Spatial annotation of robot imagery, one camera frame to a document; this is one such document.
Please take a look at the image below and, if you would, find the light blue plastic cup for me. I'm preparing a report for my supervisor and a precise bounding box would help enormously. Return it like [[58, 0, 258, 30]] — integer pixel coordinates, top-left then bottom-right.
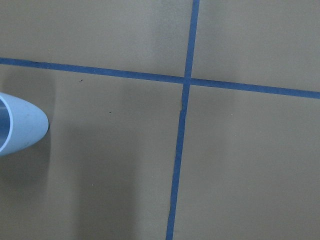
[[0, 92, 49, 156]]

